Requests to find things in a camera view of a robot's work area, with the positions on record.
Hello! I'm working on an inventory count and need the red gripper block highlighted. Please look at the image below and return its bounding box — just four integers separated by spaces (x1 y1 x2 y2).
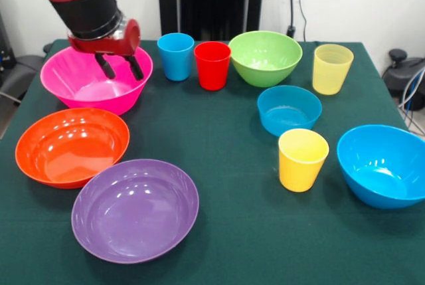
68 19 145 81

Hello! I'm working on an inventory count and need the pink plastic bowl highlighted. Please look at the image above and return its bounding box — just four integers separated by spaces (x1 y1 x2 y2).
39 45 154 116

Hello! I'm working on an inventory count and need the blue plastic cup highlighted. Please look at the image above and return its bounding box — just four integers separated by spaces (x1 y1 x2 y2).
156 32 195 82

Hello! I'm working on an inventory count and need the red plastic cup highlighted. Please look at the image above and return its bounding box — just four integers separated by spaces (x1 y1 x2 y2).
193 41 232 92

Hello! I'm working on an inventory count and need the orange plastic bowl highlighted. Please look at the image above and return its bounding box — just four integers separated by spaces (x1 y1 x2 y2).
15 108 131 189

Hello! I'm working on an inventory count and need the black floor device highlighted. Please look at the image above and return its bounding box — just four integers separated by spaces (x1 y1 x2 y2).
381 48 425 112
0 11 54 103

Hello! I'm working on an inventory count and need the dark green table cloth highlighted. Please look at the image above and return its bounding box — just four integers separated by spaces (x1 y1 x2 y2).
0 39 425 285

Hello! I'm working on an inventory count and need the purple plastic bowl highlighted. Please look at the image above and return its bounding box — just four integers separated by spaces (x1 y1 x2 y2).
70 158 200 264

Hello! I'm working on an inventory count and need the green plastic bowl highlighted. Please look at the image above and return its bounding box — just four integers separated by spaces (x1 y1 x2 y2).
228 30 303 88

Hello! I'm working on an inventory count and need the small dark blue bowl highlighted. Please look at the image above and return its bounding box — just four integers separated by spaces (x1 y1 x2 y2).
256 85 323 138

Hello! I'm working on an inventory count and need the yellow plastic cup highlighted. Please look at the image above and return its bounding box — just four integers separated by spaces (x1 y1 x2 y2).
278 128 330 193

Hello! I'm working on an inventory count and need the translucent yellow-green plastic cup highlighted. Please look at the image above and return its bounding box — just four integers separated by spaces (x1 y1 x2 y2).
311 43 355 96

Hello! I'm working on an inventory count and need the large light blue bowl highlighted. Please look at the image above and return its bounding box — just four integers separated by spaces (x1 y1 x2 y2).
336 124 425 210

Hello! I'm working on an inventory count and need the bundle of blue white cables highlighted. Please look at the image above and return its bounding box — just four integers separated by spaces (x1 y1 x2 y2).
397 65 425 135

